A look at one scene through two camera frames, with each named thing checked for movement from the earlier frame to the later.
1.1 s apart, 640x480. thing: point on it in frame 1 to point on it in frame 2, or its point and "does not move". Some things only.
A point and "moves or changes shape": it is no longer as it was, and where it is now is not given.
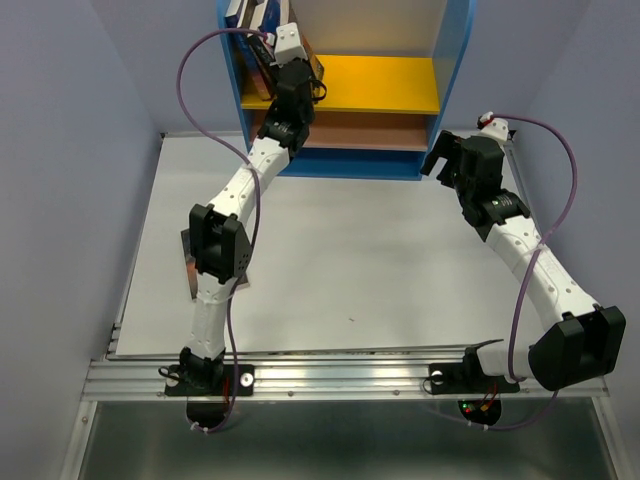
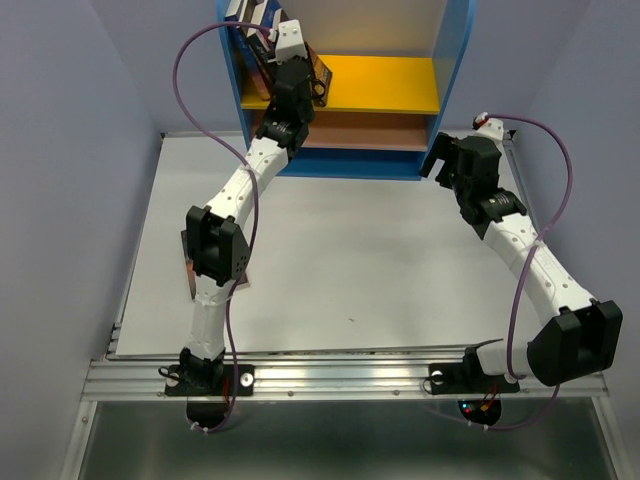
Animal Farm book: [272, 16] does not move
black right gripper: [449, 146] does not move
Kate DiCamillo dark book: [315, 63] moves or changes shape
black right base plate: [466, 378] does not move
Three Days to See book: [252, 75] to [258, 53]
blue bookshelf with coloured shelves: [388, 67] does not move
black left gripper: [310, 78] does not move
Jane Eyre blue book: [252, 65] to [240, 57]
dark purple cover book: [191, 264] does not move
